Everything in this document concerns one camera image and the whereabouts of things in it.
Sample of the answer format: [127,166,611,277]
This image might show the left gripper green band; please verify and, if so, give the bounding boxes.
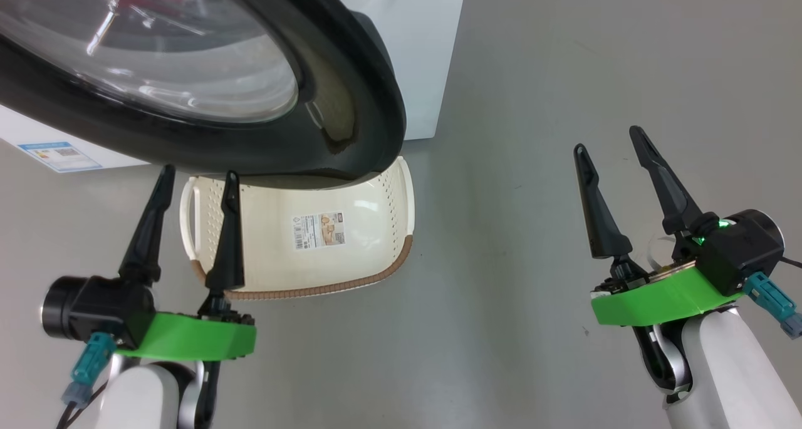
[116,164,258,362]

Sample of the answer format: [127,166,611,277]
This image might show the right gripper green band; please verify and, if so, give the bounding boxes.
[573,126,746,327]

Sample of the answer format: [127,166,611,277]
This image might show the black glass washing machine door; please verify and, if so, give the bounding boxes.
[0,0,407,182]

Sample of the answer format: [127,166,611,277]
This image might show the white basket label sticker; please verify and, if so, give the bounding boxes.
[291,212,346,251]

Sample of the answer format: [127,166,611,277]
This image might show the cream perforated laundry basket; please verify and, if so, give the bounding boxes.
[180,157,415,301]

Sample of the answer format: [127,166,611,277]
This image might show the white washing machine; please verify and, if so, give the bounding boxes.
[0,0,467,173]

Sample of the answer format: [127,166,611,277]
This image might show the blue energy label sticker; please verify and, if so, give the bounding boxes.
[19,142,102,173]

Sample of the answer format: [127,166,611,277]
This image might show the teal left cable connector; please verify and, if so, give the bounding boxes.
[61,332,117,408]

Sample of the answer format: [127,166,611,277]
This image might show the teal cable connector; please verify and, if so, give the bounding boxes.
[744,271,802,339]
[61,332,117,408]

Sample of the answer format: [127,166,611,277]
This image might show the teal right cable connector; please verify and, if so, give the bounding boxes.
[744,271,802,339]

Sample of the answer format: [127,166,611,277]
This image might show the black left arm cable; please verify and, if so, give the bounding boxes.
[55,382,108,429]

